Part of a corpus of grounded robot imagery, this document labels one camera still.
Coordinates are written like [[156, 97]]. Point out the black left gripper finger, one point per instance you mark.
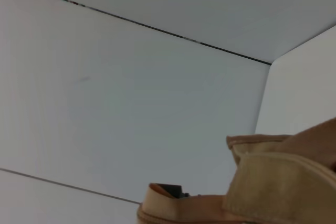
[[174, 190]]

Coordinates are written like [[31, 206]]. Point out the khaki canvas food bag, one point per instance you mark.
[[275, 182]]

